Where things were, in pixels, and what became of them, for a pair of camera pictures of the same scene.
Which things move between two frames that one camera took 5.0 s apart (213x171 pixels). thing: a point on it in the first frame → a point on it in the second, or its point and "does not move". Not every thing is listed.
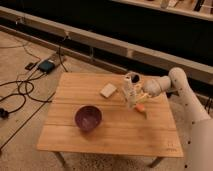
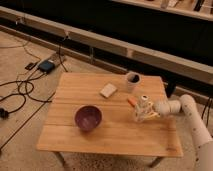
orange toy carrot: [141, 109] → [132, 101]
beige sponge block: [108, 90] does not move
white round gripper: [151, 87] → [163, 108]
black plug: [3, 113] does not move
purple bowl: [88, 117] does not move
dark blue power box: [46, 66] does not move
